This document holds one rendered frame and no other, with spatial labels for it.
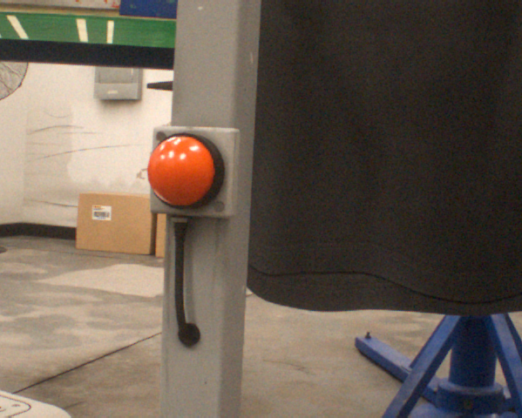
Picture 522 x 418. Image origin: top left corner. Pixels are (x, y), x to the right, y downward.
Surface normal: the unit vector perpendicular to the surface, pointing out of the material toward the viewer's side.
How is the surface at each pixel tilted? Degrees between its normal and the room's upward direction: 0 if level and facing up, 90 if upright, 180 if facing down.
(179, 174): 99
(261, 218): 90
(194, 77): 90
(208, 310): 90
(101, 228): 90
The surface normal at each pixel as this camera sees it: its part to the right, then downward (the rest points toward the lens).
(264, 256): -0.15, 0.06
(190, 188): 0.41, 0.53
